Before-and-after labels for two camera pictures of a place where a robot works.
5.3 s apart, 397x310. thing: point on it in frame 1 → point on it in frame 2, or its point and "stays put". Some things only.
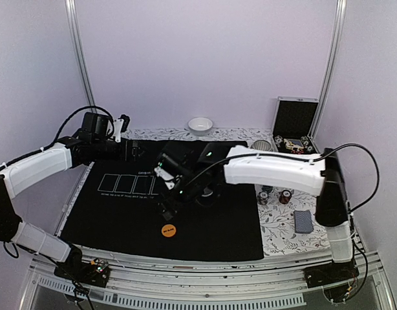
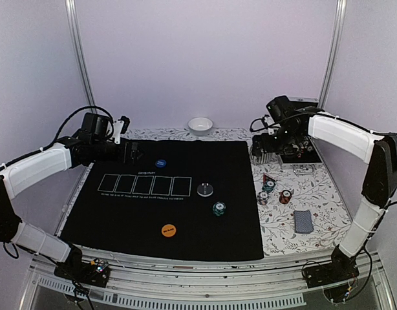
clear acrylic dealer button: (207, 192) stays put
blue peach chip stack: (263, 197) stays put
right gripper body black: (182, 199) → (280, 144)
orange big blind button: (168, 230) stays put
